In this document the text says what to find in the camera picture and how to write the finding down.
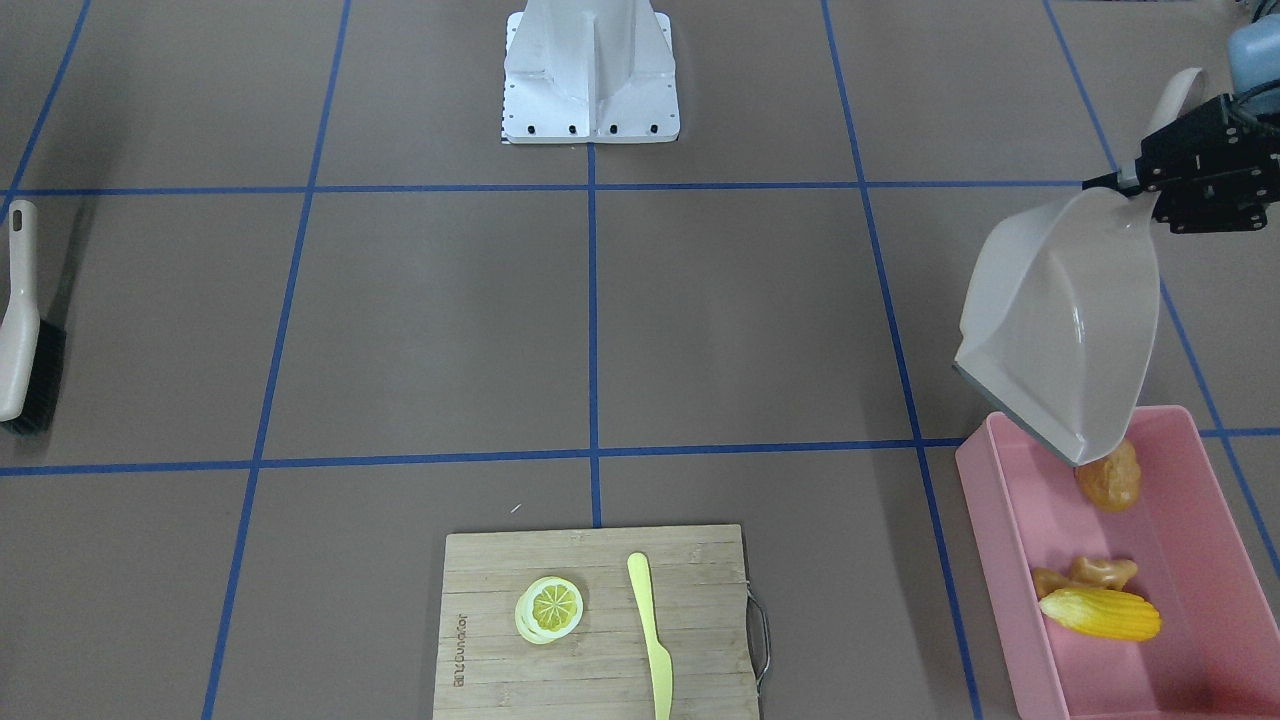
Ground yellow toy lemon slice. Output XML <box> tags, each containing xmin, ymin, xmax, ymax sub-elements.
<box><xmin>513</xmin><ymin>577</ymin><xmax>585</xmax><ymax>644</ymax></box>

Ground white hand brush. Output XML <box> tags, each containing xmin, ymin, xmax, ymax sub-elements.
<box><xmin>1</xmin><ymin>200</ymin><xmax>67</xmax><ymax>437</ymax></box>

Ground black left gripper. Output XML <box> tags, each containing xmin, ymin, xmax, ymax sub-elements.
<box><xmin>1082</xmin><ymin>94</ymin><xmax>1279</xmax><ymax>234</ymax></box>

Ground brown toy potato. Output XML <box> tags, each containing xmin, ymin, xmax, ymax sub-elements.
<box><xmin>1073</xmin><ymin>438</ymin><xmax>1143</xmax><ymax>512</ymax></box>

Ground beige plastic dustpan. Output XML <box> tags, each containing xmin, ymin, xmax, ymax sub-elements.
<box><xmin>954</xmin><ymin>160</ymin><xmax>1161</xmax><ymax>466</ymax></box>

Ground pink plastic bin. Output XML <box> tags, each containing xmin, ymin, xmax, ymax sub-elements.
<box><xmin>956</xmin><ymin>406</ymin><xmax>1279</xmax><ymax>719</ymax></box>

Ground yellow plastic knife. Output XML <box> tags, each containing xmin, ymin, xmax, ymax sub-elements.
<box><xmin>627</xmin><ymin>552</ymin><xmax>675</xmax><ymax>719</ymax></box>

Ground yellow toy corn cob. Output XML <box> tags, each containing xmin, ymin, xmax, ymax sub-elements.
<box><xmin>1038</xmin><ymin>588</ymin><xmax>1164</xmax><ymax>642</ymax></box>

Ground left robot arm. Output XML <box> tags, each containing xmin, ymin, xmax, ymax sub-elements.
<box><xmin>1082</xmin><ymin>1</ymin><xmax>1279</xmax><ymax>234</ymax></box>

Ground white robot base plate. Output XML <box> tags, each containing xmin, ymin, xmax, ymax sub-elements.
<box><xmin>500</xmin><ymin>1</ymin><xmax>681</xmax><ymax>145</ymax></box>

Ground bamboo cutting board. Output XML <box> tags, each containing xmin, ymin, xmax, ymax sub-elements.
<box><xmin>431</xmin><ymin>524</ymin><xmax>760</xmax><ymax>719</ymax></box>

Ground tan toy ginger root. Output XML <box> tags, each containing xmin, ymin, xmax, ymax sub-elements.
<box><xmin>1030</xmin><ymin>556</ymin><xmax>1139</xmax><ymax>600</ymax></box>

